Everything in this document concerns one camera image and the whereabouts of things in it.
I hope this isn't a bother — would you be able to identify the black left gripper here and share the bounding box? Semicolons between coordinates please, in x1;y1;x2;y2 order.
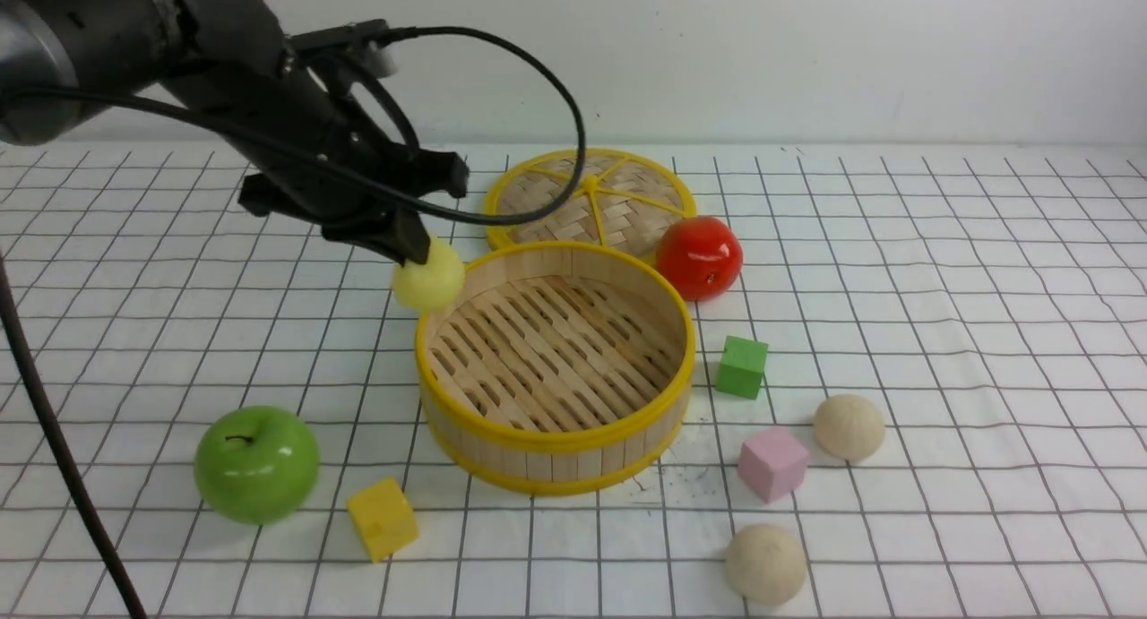
161;61;470;265

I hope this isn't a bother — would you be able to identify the yellow bun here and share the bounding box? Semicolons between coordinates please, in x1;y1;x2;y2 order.
391;236;465;313

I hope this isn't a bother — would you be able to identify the cream bun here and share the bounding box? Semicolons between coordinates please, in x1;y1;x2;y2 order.
724;524;807;606
814;393;885;461

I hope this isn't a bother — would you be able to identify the cream bun front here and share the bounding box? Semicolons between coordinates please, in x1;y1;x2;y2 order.
724;524;807;606

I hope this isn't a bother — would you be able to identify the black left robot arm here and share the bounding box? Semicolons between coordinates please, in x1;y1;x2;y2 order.
3;0;468;264

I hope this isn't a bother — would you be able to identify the bamboo steamer tray yellow rim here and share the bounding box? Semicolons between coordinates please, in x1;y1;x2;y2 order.
414;242;696;496

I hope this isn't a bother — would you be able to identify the woven bamboo steamer lid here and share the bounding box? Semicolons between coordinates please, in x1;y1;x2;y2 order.
485;147;699;263

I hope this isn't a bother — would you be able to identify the green apple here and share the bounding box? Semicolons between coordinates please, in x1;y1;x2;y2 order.
194;403;320;525

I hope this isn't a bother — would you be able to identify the yellow cube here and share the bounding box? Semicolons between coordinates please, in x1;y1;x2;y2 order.
348;477;419;563

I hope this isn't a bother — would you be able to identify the red tomato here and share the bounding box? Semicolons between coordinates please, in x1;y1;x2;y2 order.
654;216;743;301

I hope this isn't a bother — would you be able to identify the green cube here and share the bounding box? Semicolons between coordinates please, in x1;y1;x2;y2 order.
713;336;768;400

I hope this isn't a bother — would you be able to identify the pink cube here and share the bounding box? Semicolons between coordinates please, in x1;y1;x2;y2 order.
738;426;811;503

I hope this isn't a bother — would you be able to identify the white grid tablecloth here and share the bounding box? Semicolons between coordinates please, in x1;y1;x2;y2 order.
1;142;1146;618

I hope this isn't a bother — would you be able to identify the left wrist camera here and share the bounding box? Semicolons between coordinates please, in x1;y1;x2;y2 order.
288;19;396;79

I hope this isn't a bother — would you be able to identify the black cable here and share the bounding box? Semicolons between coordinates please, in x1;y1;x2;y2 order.
0;26;588;619

